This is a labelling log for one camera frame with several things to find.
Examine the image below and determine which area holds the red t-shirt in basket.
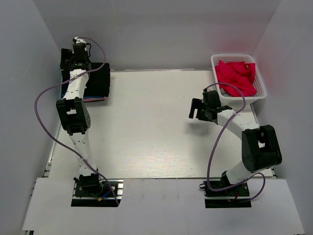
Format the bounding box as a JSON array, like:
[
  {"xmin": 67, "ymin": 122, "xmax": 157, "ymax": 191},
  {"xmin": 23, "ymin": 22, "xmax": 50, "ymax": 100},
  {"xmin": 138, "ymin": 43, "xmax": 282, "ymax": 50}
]
[{"xmin": 215, "ymin": 61, "xmax": 257, "ymax": 97}]

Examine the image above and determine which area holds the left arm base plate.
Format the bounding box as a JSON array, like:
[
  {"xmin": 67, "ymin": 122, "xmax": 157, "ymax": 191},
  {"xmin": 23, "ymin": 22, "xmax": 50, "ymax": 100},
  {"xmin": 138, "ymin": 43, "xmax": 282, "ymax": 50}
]
[{"xmin": 71, "ymin": 174, "xmax": 124, "ymax": 208}]

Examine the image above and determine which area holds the black t-shirt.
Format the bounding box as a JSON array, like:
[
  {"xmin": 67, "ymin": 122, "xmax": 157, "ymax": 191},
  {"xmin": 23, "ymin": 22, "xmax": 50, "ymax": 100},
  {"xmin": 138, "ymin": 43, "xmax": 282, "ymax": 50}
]
[{"xmin": 61, "ymin": 62, "xmax": 111, "ymax": 91}]

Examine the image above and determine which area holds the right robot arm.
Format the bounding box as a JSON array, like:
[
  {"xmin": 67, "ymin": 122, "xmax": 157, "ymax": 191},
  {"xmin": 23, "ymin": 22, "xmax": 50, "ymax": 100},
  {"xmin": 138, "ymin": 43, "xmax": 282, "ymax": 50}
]
[{"xmin": 189, "ymin": 90, "xmax": 282, "ymax": 195}]

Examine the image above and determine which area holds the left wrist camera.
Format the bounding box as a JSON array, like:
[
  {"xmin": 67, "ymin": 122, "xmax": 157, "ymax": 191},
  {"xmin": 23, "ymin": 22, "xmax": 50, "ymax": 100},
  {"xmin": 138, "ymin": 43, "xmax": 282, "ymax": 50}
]
[{"xmin": 72, "ymin": 37, "xmax": 86, "ymax": 44}]

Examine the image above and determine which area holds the white plastic basket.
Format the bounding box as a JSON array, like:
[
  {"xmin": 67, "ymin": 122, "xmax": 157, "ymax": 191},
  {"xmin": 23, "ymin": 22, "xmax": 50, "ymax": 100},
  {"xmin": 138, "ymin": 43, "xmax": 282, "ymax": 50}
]
[{"xmin": 211, "ymin": 54, "xmax": 267, "ymax": 106}]

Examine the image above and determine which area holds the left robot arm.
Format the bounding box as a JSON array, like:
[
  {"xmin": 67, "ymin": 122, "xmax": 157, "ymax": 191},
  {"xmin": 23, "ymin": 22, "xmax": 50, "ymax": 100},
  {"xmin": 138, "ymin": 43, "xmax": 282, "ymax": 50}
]
[{"xmin": 56, "ymin": 38, "xmax": 98, "ymax": 178}]

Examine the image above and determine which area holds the pink folded t-shirt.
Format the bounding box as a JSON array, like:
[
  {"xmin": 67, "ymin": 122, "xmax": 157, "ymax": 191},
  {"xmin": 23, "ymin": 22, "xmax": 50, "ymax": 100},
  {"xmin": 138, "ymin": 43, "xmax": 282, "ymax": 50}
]
[{"xmin": 83, "ymin": 96, "xmax": 107, "ymax": 102}]

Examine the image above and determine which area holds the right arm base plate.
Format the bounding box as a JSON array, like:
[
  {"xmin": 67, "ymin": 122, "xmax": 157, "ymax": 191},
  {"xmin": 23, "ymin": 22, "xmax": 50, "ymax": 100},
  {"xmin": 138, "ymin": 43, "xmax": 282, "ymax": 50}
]
[{"xmin": 199, "ymin": 181, "xmax": 251, "ymax": 209}]

